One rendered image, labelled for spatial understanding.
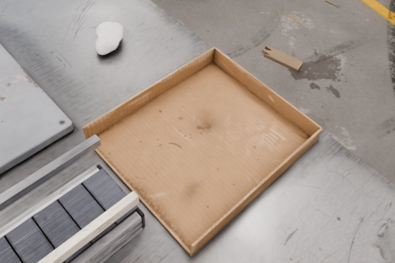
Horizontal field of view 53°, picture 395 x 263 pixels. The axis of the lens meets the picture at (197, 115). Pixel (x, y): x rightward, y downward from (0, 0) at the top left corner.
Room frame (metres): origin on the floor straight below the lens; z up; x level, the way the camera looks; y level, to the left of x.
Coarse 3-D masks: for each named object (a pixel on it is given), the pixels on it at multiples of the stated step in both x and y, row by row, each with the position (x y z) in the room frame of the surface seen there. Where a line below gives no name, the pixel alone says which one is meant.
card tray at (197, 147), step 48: (144, 96) 0.45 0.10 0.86; (192, 96) 0.48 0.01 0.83; (240, 96) 0.50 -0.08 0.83; (144, 144) 0.37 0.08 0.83; (192, 144) 0.38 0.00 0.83; (240, 144) 0.39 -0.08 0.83; (288, 144) 0.40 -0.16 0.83; (144, 192) 0.28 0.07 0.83; (192, 192) 0.29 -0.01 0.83; (240, 192) 0.30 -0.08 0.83; (192, 240) 0.21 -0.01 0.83
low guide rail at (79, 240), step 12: (132, 192) 0.24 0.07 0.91; (120, 204) 0.22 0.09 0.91; (132, 204) 0.22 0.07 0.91; (108, 216) 0.20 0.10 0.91; (120, 216) 0.21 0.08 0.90; (84, 228) 0.18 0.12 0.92; (96, 228) 0.18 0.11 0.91; (72, 240) 0.17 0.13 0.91; (84, 240) 0.17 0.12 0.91; (60, 252) 0.15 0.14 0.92; (72, 252) 0.16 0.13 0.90
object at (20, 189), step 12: (84, 144) 0.27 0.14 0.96; (96, 144) 0.28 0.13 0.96; (60, 156) 0.25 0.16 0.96; (72, 156) 0.25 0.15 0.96; (84, 156) 0.26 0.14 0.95; (48, 168) 0.23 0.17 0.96; (60, 168) 0.24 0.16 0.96; (24, 180) 0.21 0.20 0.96; (36, 180) 0.22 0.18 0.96; (12, 192) 0.20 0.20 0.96; (24, 192) 0.20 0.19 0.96; (0, 204) 0.18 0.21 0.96
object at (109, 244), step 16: (80, 176) 0.27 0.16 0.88; (64, 192) 0.24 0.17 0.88; (32, 208) 0.21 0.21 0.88; (16, 224) 0.19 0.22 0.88; (128, 224) 0.21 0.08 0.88; (144, 224) 0.22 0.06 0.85; (112, 240) 0.18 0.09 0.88; (128, 240) 0.20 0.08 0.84; (80, 256) 0.16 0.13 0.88; (96, 256) 0.16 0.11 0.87
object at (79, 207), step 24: (72, 192) 0.24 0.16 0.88; (96, 192) 0.25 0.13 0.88; (120, 192) 0.25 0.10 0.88; (48, 216) 0.21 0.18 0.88; (72, 216) 0.21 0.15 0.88; (96, 216) 0.21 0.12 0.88; (0, 240) 0.17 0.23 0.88; (24, 240) 0.17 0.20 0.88; (48, 240) 0.18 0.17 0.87; (96, 240) 0.18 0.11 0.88
